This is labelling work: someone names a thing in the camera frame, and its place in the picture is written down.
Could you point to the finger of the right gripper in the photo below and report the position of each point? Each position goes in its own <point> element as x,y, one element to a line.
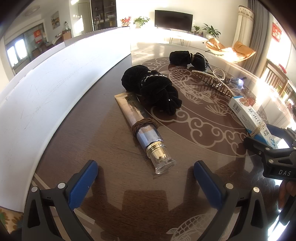
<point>287,134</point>
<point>259,145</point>

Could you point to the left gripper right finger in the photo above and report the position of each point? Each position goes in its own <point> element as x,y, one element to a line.
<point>251,223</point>

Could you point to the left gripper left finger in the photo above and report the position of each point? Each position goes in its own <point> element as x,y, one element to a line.
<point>38,221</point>

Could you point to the blue white carton box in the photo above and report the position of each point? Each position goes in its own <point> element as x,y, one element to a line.
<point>251,120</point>

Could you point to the person's right hand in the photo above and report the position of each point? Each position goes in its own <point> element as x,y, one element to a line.
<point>286,187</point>

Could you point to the floral cushion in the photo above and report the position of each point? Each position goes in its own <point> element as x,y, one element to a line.
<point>11,220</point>

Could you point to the wooden dining chair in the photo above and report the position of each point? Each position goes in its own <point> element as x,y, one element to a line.
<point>274,76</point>

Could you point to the rhinestone hair comb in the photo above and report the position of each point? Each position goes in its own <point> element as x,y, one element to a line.
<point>215,82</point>

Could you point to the pearl hair claw clip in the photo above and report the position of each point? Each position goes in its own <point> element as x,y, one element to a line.
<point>219,74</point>

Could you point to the orange lounge chair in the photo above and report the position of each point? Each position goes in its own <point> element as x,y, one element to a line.
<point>235,54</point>

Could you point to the grey curtain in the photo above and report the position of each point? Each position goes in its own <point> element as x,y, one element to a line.
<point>260,38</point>

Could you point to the white cardboard storage box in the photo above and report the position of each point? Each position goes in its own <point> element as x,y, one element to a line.
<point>37,100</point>

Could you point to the white floor air conditioner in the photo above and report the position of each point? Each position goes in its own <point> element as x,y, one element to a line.
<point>244,25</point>

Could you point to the gold cosmetic tube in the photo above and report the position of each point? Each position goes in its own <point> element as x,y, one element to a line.
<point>145,130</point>

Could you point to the black velvet pouch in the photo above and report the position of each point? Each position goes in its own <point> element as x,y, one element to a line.
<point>184,58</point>

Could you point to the black velvet scrunchie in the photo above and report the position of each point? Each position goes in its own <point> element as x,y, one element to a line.
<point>156,90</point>

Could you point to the green potted plant right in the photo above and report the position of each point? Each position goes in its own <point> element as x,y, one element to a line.
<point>210,30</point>

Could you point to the green potted plant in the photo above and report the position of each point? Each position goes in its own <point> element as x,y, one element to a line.
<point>210,30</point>
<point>140,21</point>

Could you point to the white tv console table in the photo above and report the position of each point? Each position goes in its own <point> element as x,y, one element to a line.
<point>182,37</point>

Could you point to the black flat television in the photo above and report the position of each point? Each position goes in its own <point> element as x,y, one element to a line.
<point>173,20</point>

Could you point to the green potted plant left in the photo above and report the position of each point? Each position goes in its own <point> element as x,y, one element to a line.
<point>140,21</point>

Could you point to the red flower pot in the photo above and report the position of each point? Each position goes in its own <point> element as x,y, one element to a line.
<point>125,22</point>

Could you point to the dark display cabinet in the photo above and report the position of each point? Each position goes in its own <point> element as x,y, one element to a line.
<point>103,14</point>

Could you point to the red wall decoration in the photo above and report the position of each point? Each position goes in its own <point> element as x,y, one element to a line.
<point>276,32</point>

